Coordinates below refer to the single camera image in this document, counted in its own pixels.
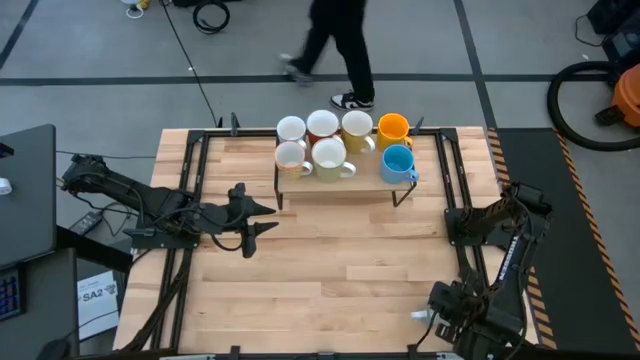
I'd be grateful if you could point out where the blue-and-white patterned mug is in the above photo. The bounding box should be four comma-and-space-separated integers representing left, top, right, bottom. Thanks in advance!
276, 115, 308, 151

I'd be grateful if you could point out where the black equipment case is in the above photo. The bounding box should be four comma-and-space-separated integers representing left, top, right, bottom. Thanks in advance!
585, 0, 640, 64

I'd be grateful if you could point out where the yellow dotted mug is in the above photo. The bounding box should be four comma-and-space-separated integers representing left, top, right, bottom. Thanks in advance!
274, 140, 315, 181

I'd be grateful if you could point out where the vacuum cleaner with hose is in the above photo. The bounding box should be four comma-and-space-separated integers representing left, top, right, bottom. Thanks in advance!
546, 60, 640, 152

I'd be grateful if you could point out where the black keyboard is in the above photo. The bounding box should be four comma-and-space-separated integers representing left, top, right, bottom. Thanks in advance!
0, 267, 25, 321

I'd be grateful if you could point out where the red mug with white handle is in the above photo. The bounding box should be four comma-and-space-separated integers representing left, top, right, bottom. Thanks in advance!
305, 109, 342, 149

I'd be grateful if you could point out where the light blue faceted mug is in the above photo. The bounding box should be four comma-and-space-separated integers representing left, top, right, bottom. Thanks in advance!
380, 144, 420, 185

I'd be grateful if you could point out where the black hazard-striped floor mat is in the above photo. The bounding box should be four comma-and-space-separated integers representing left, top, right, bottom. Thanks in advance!
487, 127, 640, 356

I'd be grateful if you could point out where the mustard yellow mug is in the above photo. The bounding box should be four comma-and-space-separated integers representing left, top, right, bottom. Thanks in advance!
340, 109, 377, 155

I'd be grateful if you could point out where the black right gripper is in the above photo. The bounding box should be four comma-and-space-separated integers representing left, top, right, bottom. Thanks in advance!
427, 279, 484, 346

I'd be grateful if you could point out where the light green mug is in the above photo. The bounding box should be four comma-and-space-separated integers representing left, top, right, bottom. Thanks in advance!
310, 137, 358, 184

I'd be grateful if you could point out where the white cable with plug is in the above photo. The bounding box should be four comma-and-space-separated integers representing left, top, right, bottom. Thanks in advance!
119, 0, 151, 20

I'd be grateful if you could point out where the long black floor cable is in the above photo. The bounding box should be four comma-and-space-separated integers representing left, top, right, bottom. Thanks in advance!
159, 0, 224, 129

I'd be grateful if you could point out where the orange mug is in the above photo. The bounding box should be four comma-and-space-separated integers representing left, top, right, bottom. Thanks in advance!
376, 112, 416, 153

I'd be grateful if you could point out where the black metal table frame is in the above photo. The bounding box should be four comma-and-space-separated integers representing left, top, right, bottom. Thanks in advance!
119, 127, 536, 360

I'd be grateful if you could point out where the person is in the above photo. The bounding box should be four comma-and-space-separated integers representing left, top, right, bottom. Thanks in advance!
279, 0, 376, 112

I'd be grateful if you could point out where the orange vacuum cleaner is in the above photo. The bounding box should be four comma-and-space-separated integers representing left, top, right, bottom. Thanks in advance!
612, 63, 640, 129

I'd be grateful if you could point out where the wooden shelf riser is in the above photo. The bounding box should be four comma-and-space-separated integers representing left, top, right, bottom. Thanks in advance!
273, 130, 419, 211

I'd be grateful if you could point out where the white printed paper sheet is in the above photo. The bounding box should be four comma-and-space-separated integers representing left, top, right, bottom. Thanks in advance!
76, 269, 121, 341

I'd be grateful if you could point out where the grey desk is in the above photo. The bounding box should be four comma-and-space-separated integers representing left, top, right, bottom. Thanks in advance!
0, 247, 79, 360

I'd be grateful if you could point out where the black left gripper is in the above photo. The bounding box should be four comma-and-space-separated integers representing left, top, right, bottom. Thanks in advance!
227, 182, 280, 260

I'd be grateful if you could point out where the coiled black cable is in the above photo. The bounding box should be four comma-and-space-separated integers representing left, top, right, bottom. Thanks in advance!
192, 0, 232, 35

